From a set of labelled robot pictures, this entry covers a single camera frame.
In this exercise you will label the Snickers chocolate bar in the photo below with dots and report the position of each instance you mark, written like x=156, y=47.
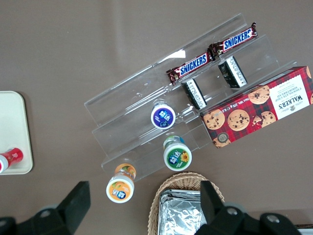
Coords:
x=234, y=40
x=190, y=66

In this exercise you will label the silver foil tray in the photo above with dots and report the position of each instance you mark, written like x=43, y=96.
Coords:
x=178, y=213

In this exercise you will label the small black white box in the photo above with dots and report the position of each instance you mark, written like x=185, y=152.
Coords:
x=194, y=94
x=232, y=72

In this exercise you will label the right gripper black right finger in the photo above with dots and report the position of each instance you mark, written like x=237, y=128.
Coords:
x=211, y=205

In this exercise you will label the red Walkers shortbread box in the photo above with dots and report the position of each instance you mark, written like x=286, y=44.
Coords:
x=244, y=110

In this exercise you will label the cream plastic tray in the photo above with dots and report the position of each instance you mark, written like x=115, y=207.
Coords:
x=13, y=122

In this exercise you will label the orange gum jar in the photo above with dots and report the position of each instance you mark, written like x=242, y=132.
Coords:
x=119, y=189

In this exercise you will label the red-lid yogurt cup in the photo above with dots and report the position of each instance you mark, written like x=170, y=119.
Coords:
x=13, y=156

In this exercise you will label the green gum jar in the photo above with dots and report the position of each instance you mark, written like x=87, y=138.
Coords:
x=177, y=156

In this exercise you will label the clear acrylic stepped display stand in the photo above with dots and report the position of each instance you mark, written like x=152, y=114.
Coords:
x=127, y=105

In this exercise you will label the blue gum jar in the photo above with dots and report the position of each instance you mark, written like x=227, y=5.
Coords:
x=163, y=116

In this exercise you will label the light wicker basket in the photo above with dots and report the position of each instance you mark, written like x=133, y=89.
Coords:
x=181, y=180

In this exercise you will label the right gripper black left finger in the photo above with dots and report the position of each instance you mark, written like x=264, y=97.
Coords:
x=73, y=203

